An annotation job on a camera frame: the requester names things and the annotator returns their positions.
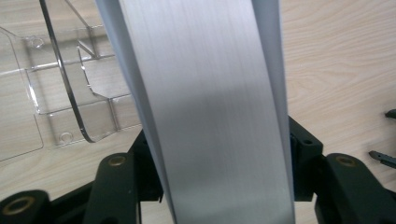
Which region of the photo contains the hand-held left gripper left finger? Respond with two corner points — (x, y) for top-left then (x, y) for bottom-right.
(127, 129), (164, 203)

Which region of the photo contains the blue book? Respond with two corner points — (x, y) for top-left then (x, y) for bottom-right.
(94, 0), (296, 224)

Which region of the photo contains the clear acrylic book rack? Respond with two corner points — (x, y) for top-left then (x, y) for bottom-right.
(0, 0), (143, 163)

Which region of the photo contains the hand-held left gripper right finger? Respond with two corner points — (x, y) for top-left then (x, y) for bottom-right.
(288, 115), (325, 203)

